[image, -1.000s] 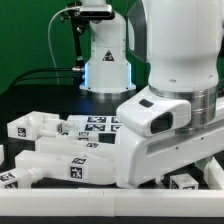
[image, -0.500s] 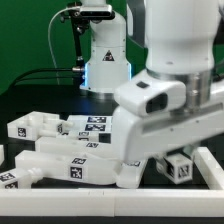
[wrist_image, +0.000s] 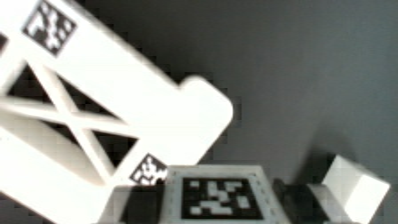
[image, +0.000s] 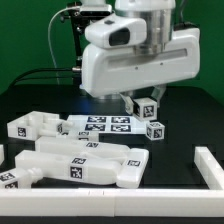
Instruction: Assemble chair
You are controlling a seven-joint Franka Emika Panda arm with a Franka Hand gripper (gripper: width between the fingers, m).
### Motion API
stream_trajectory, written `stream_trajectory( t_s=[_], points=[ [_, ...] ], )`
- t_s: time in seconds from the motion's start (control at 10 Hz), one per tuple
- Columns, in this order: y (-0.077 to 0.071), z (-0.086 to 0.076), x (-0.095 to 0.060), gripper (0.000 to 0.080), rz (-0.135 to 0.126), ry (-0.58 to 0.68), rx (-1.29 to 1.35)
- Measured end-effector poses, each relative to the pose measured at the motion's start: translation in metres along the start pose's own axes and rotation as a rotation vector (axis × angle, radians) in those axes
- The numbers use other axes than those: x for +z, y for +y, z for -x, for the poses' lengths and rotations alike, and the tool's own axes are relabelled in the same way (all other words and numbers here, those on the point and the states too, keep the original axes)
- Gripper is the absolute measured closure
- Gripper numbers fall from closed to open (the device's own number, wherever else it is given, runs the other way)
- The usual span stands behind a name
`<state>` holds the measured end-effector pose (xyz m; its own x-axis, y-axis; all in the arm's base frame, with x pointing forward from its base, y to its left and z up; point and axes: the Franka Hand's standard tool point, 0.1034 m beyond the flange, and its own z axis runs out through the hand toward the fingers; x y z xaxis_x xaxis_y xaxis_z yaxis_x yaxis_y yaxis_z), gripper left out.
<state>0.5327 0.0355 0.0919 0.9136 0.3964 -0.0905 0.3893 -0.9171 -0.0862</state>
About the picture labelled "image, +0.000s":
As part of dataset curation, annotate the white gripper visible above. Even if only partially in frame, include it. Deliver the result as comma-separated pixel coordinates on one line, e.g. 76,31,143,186
82,28,200,114

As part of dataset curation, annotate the white marker cube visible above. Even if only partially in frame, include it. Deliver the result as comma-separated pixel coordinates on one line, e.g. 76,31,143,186
146,122,165,141
133,98,157,121

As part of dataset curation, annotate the white chair back frame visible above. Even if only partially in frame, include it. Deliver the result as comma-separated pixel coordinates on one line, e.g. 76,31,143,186
15,136,149,189

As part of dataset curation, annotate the white chair seat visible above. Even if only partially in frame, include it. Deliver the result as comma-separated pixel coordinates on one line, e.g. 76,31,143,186
7,111,73,141

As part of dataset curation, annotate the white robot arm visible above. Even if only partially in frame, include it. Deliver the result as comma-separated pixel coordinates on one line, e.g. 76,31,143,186
82,0,200,114

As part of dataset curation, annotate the white piece at left edge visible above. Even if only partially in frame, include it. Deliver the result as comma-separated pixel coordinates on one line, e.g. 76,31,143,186
0,145,4,166

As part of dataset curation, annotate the white marker base plate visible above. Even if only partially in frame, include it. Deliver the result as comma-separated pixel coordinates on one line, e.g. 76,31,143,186
68,115,146,134

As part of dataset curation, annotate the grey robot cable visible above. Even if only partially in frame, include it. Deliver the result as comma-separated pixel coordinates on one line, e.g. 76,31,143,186
47,5,82,86

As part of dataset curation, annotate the black table cable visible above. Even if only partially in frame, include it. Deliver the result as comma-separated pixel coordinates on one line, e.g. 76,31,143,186
8,67,83,91

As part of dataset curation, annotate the white L-shaped wall fence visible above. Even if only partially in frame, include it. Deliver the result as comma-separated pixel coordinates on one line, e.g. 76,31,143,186
0,146,224,218

